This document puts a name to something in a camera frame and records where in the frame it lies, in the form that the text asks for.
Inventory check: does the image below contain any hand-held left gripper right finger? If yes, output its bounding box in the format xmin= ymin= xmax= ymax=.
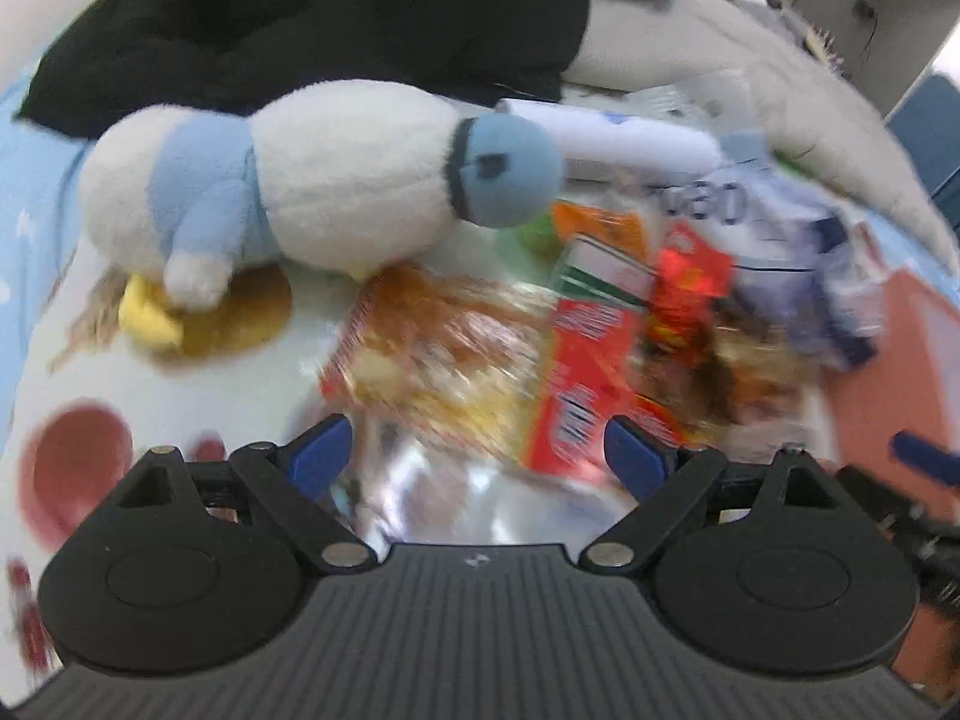
xmin=579 ymin=414 xmax=845 ymax=572

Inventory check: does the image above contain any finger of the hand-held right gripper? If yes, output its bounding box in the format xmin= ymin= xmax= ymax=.
xmin=836 ymin=431 xmax=960 ymax=533

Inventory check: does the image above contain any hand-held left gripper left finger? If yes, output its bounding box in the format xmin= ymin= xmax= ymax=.
xmin=112 ymin=414 xmax=378 ymax=575

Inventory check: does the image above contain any red green snack packet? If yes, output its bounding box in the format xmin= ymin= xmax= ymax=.
xmin=521 ymin=236 xmax=680 ymax=477

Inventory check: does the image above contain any orange cardboard box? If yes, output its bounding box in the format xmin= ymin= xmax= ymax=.
xmin=821 ymin=262 xmax=960 ymax=470

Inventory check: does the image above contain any orange seasoning packet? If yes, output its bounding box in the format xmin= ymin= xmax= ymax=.
xmin=551 ymin=199 xmax=650 ymax=260

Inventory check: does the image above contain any brown clear snack packet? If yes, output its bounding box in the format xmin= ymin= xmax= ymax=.
xmin=637 ymin=300 xmax=811 ymax=443

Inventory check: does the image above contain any orange clear snack packet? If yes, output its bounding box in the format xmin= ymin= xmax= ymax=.
xmin=319 ymin=262 xmax=571 ymax=458

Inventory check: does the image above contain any fruit print mat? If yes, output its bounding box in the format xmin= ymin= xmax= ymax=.
xmin=0 ymin=240 xmax=848 ymax=691

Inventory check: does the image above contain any clear shiny snack packet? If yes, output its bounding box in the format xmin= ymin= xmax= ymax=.
xmin=330 ymin=427 xmax=638 ymax=548

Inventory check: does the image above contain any small shiny red packet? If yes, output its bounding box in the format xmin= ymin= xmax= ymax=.
xmin=649 ymin=221 xmax=736 ymax=350

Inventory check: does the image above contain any clear blue plastic bag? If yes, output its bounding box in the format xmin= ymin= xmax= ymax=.
xmin=742 ymin=165 xmax=890 ymax=372

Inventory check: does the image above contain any white bag with dark numerals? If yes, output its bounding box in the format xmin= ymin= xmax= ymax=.
xmin=622 ymin=131 xmax=796 ymax=271

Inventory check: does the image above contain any white blue plush duck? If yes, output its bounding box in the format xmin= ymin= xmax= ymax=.
xmin=77 ymin=80 xmax=567 ymax=352

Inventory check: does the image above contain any white spray can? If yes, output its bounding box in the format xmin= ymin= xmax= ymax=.
xmin=499 ymin=97 xmax=725 ymax=181

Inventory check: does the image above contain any blue chair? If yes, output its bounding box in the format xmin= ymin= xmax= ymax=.
xmin=889 ymin=71 xmax=960 ymax=233

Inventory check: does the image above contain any clear blister pack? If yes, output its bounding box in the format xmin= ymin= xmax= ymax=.
xmin=622 ymin=67 xmax=758 ymax=121

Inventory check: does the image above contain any light blue bedsheet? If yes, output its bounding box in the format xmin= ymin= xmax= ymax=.
xmin=0 ymin=75 xmax=98 ymax=421

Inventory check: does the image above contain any black puffer jacket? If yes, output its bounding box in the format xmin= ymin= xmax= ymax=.
xmin=15 ymin=0 xmax=691 ymax=140

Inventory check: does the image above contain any grey quilt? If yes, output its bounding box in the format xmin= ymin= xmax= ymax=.
xmin=562 ymin=0 xmax=960 ymax=275

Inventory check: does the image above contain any grey wardrobe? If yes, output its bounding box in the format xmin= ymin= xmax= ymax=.
xmin=787 ymin=0 xmax=960 ymax=121

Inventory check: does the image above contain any wall socket with cable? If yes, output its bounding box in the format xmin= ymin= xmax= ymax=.
xmin=851 ymin=0 xmax=878 ymax=53

